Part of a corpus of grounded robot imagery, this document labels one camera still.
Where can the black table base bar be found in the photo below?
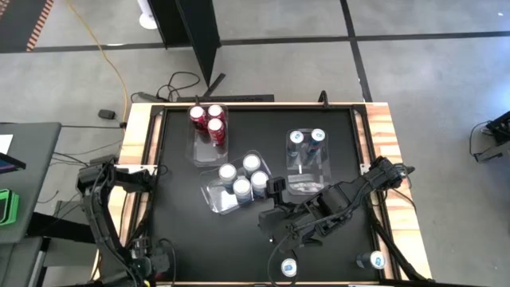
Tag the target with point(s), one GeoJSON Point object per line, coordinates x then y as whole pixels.
{"type": "Point", "coordinates": [60, 229]}

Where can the black clamp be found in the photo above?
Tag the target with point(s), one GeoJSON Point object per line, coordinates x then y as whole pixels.
{"type": "Point", "coordinates": [323, 97]}

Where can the black table edge frame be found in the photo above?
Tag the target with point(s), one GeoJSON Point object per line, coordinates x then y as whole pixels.
{"type": "Point", "coordinates": [259, 107]}

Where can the grey power strip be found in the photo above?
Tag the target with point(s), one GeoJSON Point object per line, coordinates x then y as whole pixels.
{"type": "Point", "coordinates": [145, 96]}

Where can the clear plastic storage bin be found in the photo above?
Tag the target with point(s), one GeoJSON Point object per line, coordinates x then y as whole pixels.
{"type": "Point", "coordinates": [215, 201]}
{"type": "Point", "coordinates": [203, 153]}
{"type": "Point", "coordinates": [308, 175]}

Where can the black divider panel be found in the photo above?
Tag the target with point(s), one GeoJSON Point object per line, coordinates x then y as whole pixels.
{"type": "Point", "coordinates": [191, 32]}

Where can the grey side table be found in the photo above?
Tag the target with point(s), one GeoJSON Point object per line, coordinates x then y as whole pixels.
{"type": "Point", "coordinates": [36, 179]}

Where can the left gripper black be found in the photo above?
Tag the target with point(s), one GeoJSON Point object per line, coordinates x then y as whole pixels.
{"type": "Point", "coordinates": [153, 259]}

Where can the blue silver Red Bull can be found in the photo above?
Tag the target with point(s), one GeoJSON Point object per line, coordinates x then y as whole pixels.
{"type": "Point", "coordinates": [376, 260]}
{"type": "Point", "coordinates": [296, 137]}
{"type": "Point", "coordinates": [317, 135]}
{"type": "Point", "coordinates": [289, 267]}

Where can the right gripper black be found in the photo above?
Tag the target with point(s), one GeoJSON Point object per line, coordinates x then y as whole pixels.
{"type": "Point", "coordinates": [281, 211]}

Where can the black equipment box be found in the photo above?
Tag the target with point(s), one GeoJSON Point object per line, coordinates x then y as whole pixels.
{"type": "Point", "coordinates": [500, 129]}

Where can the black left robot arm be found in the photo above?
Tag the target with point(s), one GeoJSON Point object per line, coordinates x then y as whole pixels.
{"type": "Point", "coordinates": [99, 215]}

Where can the grey metal foot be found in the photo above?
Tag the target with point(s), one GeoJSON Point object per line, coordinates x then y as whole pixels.
{"type": "Point", "coordinates": [496, 151]}

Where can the black power adapter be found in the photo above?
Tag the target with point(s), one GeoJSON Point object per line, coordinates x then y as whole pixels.
{"type": "Point", "coordinates": [107, 114]}

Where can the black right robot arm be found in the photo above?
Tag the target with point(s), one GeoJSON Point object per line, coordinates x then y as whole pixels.
{"type": "Point", "coordinates": [338, 199]}

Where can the green plastic tray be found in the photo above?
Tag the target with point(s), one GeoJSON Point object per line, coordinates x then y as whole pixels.
{"type": "Point", "coordinates": [15, 209]}

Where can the white paper sheet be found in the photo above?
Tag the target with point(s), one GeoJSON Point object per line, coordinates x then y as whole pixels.
{"type": "Point", "coordinates": [5, 143]}

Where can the black mat orange striped edge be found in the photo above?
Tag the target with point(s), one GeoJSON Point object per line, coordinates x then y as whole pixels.
{"type": "Point", "coordinates": [16, 24]}

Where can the white blue Spindrift can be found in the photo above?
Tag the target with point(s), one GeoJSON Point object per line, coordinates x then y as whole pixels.
{"type": "Point", "coordinates": [228, 172]}
{"type": "Point", "coordinates": [242, 186]}
{"type": "Point", "coordinates": [259, 179]}
{"type": "Point", "coordinates": [252, 162]}

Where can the black tablet blue screen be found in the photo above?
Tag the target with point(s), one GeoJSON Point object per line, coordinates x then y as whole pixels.
{"type": "Point", "coordinates": [10, 163]}

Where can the white round stand base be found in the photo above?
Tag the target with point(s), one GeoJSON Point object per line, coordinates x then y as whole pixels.
{"type": "Point", "coordinates": [147, 20]}

